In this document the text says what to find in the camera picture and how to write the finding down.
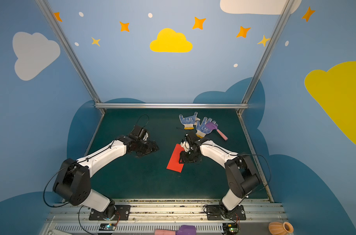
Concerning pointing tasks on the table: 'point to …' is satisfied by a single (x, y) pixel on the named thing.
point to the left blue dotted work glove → (189, 122)
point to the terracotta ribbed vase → (278, 228)
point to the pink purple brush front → (183, 230)
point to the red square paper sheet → (174, 164)
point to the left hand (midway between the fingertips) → (155, 150)
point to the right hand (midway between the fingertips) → (183, 160)
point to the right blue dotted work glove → (201, 129)
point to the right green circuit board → (230, 228)
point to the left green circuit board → (107, 226)
